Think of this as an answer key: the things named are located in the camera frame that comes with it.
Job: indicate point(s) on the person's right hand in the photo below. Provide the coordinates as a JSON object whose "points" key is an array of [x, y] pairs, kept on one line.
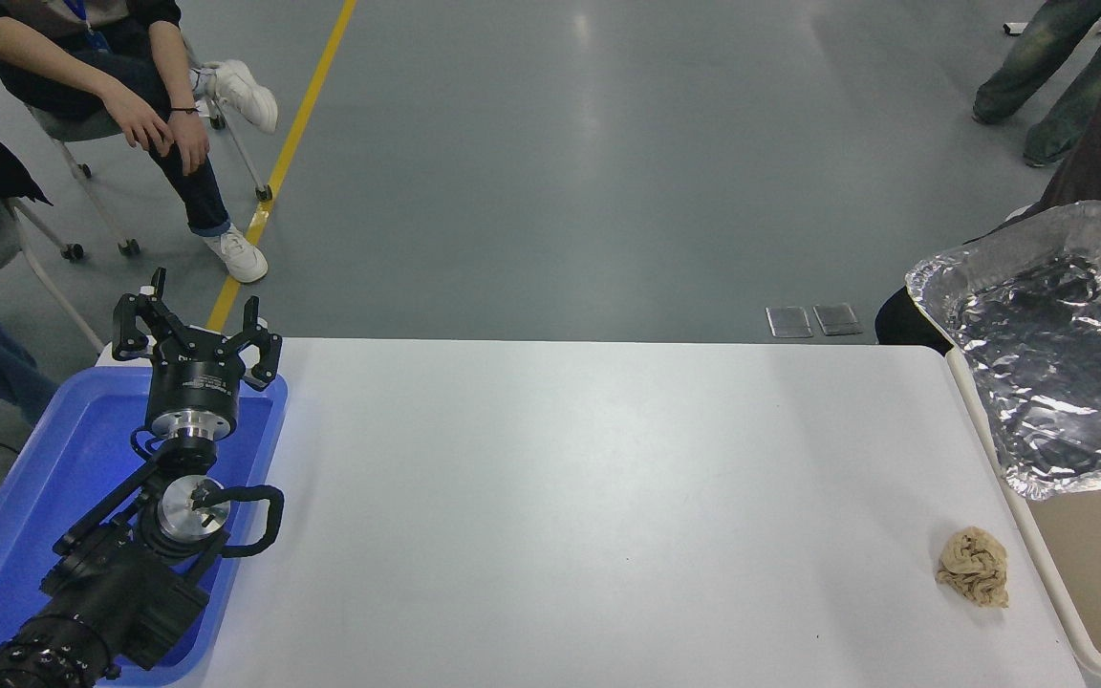
{"points": [[141, 119]]}

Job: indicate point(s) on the blue plastic tray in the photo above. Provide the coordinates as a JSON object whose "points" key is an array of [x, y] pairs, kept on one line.
{"points": [[53, 459]]}

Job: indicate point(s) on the crumpled tan paper ball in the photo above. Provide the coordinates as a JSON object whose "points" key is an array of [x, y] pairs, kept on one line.
{"points": [[973, 569]]}

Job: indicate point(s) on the person's right forearm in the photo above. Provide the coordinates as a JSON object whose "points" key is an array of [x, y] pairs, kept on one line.
{"points": [[53, 59]]}

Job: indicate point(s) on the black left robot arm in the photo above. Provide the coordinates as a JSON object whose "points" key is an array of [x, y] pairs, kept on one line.
{"points": [[120, 592]]}

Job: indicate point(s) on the standing person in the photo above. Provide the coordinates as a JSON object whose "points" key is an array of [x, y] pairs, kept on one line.
{"points": [[1038, 57]]}

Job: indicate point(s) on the grey wheeled chair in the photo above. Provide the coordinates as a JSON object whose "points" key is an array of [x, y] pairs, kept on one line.
{"points": [[30, 248], [82, 126]]}

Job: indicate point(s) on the foil plate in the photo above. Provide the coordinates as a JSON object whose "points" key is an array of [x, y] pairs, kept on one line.
{"points": [[1038, 363]]}

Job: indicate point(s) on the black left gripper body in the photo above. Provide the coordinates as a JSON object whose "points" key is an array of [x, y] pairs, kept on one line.
{"points": [[195, 382]]}

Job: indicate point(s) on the person's left hand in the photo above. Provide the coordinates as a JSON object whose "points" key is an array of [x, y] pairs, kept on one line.
{"points": [[192, 141]]}

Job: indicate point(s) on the metal floor plate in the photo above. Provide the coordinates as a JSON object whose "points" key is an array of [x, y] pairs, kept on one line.
{"points": [[837, 319], [789, 322]]}

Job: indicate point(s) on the person's left forearm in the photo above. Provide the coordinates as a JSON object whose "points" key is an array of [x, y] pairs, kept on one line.
{"points": [[173, 67]]}

